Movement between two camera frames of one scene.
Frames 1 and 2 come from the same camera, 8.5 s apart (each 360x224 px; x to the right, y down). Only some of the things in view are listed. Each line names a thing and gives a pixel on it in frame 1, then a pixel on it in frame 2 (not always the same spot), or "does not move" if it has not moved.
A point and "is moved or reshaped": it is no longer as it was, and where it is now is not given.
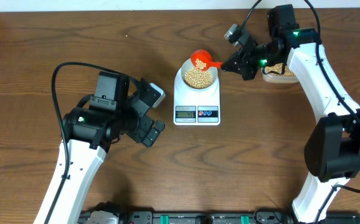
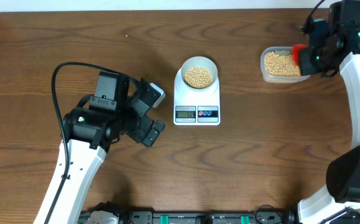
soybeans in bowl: (198, 79) does not move
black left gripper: (140, 132) does not move
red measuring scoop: (202, 60) is moved or reshaped
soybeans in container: (278, 68) does not move
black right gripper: (243, 68) → (305, 67)
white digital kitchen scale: (194, 107) does not move
